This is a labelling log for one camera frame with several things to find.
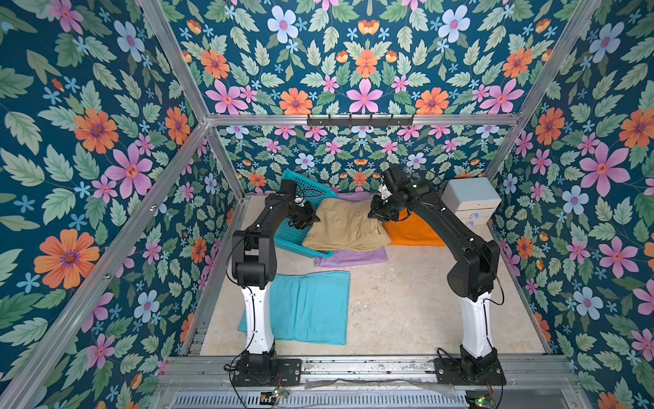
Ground purple folded cloth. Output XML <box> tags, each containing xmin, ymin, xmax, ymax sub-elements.
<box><xmin>313</xmin><ymin>191</ymin><xmax>388</xmax><ymax>269</ymax></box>

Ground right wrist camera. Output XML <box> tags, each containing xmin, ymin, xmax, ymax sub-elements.
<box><xmin>378</xmin><ymin>184</ymin><xmax>393</xmax><ymax>200</ymax></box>

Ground aluminium front rail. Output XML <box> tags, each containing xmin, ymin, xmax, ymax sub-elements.
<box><xmin>153</xmin><ymin>354</ymin><xmax>592</xmax><ymax>408</ymax></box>

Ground small white drawer cabinet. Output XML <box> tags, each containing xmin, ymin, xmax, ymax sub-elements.
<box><xmin>441</xmin><ymin>177</ymin><xmax>502</xmax><ymax>228</ymax></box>

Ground orange pants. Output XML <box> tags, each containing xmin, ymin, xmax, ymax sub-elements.
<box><xmin>383</xmin><ymin>215</ymin><xmax>446</xmax><ymax>247</ymax></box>

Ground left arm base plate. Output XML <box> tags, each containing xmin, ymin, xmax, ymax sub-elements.
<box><xmin>232</xmin><ymin>356</ymin><xmax>303</xmax><ymax>387</ymax></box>

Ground teal plastic basket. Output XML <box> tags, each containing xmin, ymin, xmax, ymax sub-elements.
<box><xmin>274</xmin><ymin>170</ymin><xmax>337</xmax><ymax>258</ymax></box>

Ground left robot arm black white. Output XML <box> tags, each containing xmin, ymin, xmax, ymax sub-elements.
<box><xmin>230</xmin><ymin>180</ymin><xmax>320</xmax><ymax>374</ymax></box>

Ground khaki long pants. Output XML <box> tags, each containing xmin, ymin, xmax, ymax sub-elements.
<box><xmin>302</xmin><ymin>198</ymin><xmax>392</xmax><ymax>252</ymax></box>

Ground black hook rail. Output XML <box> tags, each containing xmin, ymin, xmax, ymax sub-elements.
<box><xmin>307</xmin><ymin>114</ymin><xmax>416</xmax><ymax>128</ymax></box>

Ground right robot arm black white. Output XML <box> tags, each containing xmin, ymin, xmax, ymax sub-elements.
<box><xmin>368</xmin><ymin>166</ymin><xmax>500</xmax><ymax>379</ymax></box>

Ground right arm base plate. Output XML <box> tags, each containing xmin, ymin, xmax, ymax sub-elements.
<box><xmin>434</xmin><ymin>356</ymin><xmax>507</xmax><ymax>386</ymax></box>

